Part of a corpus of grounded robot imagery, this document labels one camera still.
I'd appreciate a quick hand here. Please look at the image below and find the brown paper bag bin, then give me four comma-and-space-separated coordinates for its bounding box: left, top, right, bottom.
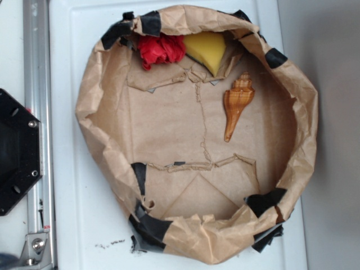
75, 5, 318, 264

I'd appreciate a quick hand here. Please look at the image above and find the red paper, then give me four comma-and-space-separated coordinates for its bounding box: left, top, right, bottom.
138, 34, 186, 70

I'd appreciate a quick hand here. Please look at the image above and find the yellow sponge wedge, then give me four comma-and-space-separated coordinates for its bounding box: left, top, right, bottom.
183, 31, 226, 76

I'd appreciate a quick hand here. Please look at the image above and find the aluminium extrusion rail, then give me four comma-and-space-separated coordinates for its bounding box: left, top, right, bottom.
23, 1, 57, 269

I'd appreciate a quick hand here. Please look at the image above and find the white tray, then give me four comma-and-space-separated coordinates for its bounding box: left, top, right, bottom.
49, 1, 308, 269

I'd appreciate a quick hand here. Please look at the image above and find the black hexagonal mount plate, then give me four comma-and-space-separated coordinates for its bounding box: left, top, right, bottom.
0, 89, 42, 217

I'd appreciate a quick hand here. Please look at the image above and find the metal corner bracket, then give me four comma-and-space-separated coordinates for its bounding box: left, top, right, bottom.
18, 232, 52, 269

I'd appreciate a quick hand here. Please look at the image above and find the orange spiral seashell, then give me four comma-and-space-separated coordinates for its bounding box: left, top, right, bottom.
223, 71, 255, 142

